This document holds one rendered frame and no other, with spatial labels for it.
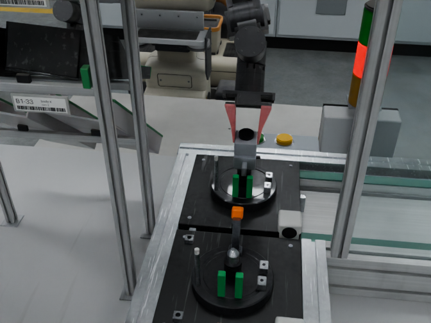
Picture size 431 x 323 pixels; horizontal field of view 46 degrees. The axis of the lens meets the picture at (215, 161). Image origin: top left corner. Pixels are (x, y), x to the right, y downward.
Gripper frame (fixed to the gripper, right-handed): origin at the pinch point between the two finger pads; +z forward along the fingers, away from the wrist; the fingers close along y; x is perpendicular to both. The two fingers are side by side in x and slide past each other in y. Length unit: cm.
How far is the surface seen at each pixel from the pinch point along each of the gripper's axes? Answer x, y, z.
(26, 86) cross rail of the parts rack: -28.9, -32.1, -4.3
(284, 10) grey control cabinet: 290, 19, -114
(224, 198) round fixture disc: 1.7, -3.5, 12.2
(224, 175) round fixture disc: 7.9, -4.1, 7.8
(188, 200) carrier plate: 4.0, -11.0, 13.2
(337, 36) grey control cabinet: 298, 61, -98
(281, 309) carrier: -17.3, 8.0, 28.2
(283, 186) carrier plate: 9.0, 8.5, 9.3
